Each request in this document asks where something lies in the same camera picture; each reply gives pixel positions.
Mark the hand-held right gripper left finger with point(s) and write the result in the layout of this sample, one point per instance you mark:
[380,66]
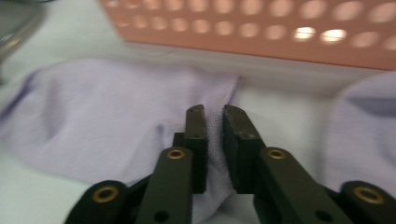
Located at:
[196,149]

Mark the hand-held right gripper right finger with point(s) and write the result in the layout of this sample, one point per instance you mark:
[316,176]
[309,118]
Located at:
[239,149]

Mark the purple sock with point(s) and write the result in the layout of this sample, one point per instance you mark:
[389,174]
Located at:
[93,118]
[361,130]

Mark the pink perforated basket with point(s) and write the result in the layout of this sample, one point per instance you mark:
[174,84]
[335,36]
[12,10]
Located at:
[249,31]

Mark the clear grey box lid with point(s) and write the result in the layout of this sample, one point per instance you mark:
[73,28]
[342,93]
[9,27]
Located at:
[15,28]

